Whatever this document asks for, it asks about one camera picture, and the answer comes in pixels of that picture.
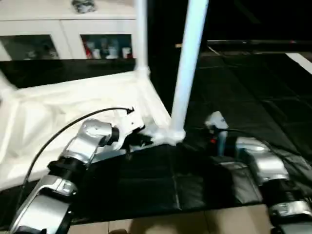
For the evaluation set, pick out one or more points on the white plastic table leg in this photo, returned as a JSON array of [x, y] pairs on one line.
[[6, 84], [141, 34], [187, 58]]

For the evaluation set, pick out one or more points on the white plastic table top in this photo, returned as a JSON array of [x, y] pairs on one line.
[[48, 112]]

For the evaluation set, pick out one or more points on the black work mat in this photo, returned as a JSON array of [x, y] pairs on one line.
[[243, 97]]

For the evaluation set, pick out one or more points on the small gold label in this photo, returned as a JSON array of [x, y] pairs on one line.
[[178, 46]]

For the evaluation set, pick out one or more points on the red bottle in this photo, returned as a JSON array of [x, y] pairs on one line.
[[89, 48]]

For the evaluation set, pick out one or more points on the black flat bar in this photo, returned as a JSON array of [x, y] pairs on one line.
[[258, 44]]

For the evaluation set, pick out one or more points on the white board strip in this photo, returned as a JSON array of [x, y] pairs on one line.
[[301, 62]]

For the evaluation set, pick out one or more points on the white cabinet with glass doors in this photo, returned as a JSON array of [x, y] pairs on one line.
[[63, 27]]

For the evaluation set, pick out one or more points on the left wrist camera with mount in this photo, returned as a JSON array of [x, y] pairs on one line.
[[129, 126]]

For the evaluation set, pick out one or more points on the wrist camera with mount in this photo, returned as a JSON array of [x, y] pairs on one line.
[[215, 121], [129, 126]]

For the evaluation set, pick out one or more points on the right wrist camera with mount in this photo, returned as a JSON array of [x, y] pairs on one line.
[[215, 121]]

